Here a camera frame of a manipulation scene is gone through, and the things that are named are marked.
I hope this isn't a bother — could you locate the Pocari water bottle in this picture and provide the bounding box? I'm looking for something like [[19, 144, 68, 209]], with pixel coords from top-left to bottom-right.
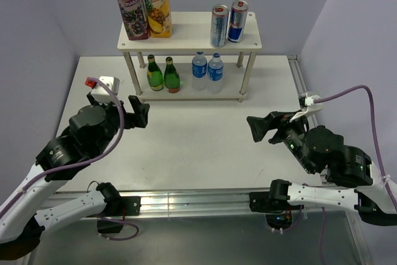
[[192, 52, 208, 91], [207, 53, 224, 94]]

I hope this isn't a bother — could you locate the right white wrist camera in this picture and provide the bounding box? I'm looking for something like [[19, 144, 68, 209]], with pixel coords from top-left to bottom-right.
[[290, 92, 323, 123]]

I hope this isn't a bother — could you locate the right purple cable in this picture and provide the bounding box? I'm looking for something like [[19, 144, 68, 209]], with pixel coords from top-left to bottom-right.
[[316, 84, 397, 265]]

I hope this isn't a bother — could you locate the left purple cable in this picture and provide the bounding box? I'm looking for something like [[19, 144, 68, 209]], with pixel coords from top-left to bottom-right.
[[0, 80, 140, 241]]

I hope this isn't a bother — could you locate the grape juice carton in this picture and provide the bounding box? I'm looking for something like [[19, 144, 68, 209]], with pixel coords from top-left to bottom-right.
[[117, 0, 150, 40]]

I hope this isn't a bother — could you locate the Red Bull can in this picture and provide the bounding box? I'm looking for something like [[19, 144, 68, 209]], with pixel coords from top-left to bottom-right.
[[228, 0, 248, 43]]

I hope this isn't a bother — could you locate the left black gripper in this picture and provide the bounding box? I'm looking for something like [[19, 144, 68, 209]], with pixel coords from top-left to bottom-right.
[[87, 91, 149, 156]]

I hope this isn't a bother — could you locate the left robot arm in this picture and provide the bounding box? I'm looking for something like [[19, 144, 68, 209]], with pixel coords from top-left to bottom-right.
[[1, 94, 149, 261]]

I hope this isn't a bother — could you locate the silver energy can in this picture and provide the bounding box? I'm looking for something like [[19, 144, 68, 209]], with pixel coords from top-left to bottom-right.
[[210, 4, 229, 48]]

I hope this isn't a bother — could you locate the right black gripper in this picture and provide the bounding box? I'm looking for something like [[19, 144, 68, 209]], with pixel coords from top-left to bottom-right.
[[244, 107, 314, 172]]

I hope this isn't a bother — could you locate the white two-tier shelf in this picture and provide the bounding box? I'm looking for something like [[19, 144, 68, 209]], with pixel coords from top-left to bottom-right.
[[117, 12, 262, 102]]

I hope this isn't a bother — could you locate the aluminium side rail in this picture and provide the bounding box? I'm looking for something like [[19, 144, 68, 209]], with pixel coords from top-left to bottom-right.
[[287, 55, 328, 185]]

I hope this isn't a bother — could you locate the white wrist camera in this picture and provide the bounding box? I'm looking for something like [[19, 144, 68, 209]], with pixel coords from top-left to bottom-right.
[[290, 92, 323, 123], [85, 76, 120, 104]]

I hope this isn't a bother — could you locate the green glass bottle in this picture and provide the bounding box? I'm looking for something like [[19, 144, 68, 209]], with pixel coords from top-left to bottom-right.
[[164, 56, 181, 93], [146, 54, 164, 91]]

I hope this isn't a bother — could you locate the aluminium front rail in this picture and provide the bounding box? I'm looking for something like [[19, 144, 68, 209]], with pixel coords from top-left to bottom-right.
[[20, 189, 373, 264]]

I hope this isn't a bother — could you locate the purple cable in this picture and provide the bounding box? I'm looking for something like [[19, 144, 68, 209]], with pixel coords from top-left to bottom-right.
[[316, 84, 397, 265], [0, 80, 140, 241]]

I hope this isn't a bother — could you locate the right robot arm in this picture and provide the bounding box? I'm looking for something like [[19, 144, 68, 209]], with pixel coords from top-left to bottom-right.
[[246, 111, 396, 227]]

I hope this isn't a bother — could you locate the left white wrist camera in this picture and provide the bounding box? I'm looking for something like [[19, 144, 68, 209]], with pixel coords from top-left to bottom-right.
[[85, 76, 120, 104]]

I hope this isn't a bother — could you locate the pineapple juice carton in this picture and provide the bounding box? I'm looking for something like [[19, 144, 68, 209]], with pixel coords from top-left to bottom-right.
[[145, 0, 172, 38]]

